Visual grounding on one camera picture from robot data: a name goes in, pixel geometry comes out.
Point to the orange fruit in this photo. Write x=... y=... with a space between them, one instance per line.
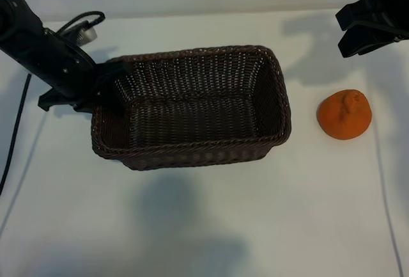
x=345 y=117

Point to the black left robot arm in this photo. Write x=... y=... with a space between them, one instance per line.
x=16 y=18

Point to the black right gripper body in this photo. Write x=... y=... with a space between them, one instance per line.
x=399 y=5

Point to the dark brown woven basket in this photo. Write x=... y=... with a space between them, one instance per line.
x=198 y=104

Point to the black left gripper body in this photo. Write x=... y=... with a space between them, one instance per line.
x=67 y=72

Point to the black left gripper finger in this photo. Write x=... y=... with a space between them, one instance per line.
x=110 y=102
x=85 y=107

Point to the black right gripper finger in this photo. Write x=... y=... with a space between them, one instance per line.
x=361 y=40
x=361 y=11

